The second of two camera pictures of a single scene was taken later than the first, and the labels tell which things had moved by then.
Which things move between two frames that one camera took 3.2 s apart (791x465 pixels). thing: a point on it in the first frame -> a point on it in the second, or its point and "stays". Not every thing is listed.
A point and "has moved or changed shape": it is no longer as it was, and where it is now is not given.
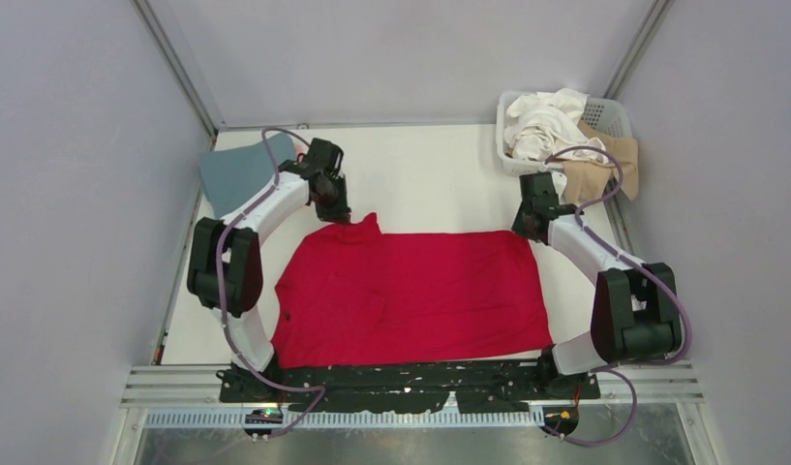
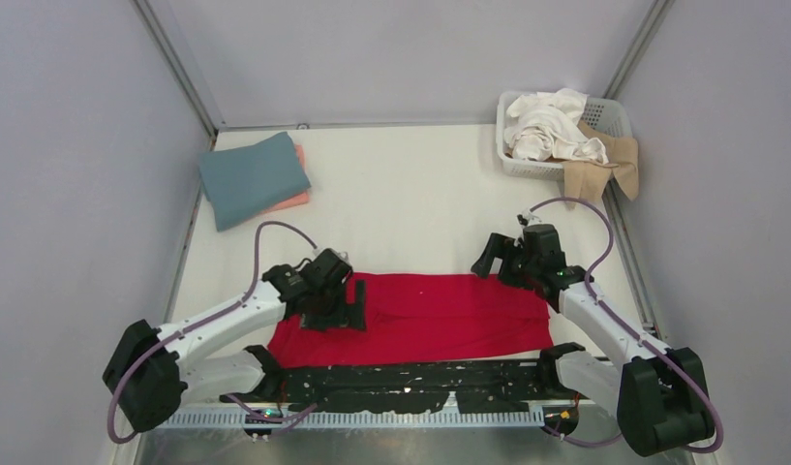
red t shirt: [349, 294] has moved or changed shape
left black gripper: [334, 210] -> [334, 308]
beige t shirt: [585, 181] stays
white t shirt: [541, 123] stays
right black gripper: [525, 225] -> [506, 258]
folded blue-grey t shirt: [232, 177] stays
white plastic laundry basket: [599, 113] stays
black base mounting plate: [405, 388] stays
